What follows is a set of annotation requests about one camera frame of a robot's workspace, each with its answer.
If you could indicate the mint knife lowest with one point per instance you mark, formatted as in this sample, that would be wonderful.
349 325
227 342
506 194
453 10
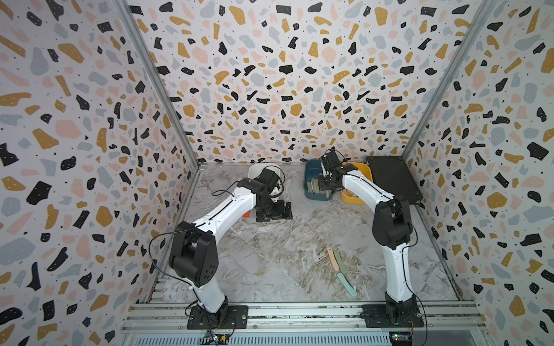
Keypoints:
346 284

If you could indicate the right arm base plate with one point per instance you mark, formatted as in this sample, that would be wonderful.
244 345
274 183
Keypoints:
387 316

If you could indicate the aluminium front rail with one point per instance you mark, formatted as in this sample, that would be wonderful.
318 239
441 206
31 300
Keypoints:
323 323

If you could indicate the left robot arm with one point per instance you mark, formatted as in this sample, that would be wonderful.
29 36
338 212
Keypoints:
194 254

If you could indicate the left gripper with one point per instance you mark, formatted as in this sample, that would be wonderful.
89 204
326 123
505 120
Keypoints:
280 214

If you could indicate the olive knife pair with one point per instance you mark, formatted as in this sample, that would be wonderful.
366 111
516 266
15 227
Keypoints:
310 186

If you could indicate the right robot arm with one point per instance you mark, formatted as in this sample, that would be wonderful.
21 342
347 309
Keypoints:
392 229

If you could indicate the yellow storage box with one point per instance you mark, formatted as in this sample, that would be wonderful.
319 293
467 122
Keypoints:
352 196

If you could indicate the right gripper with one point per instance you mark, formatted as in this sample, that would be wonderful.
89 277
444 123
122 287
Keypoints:
320 185

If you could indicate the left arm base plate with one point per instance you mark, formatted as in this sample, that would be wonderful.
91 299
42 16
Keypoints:
229 317

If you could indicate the white storage box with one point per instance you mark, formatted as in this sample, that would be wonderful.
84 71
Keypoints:
256 169

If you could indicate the pink knife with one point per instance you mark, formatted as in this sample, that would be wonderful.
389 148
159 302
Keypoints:
333 259

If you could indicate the black case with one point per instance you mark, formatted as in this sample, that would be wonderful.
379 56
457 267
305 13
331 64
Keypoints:
392 174

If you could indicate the dark teal storage box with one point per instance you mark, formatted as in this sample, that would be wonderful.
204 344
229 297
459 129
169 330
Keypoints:
312 170

